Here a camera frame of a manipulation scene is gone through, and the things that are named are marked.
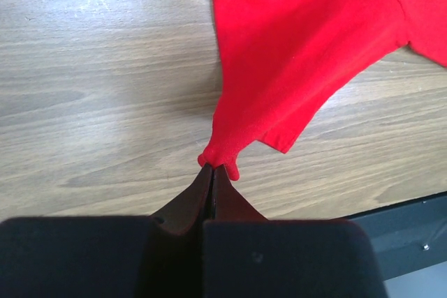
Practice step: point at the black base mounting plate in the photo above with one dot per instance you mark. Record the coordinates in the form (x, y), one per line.
(407, 236)

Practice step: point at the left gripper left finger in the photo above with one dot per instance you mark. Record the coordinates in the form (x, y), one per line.
(109, 256)

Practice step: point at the red t shirt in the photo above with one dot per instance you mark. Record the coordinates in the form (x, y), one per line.
(282, 59)

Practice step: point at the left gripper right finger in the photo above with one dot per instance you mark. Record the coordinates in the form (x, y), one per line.
(247, 255)

